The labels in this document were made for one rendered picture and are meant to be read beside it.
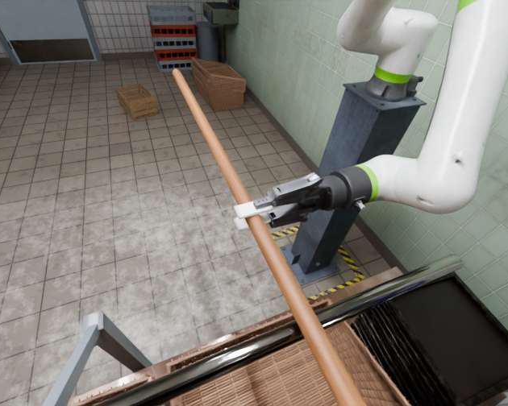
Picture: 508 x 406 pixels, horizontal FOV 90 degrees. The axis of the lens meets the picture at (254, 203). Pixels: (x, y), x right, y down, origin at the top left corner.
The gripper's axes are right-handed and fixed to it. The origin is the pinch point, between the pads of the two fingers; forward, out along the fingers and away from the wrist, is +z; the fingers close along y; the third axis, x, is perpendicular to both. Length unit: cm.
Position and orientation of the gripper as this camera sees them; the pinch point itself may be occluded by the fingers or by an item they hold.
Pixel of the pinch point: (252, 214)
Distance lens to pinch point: 50.7
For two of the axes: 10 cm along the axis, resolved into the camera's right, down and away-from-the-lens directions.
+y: -0.7, 6.8, 7.3
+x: -3.9, -6.9, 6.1
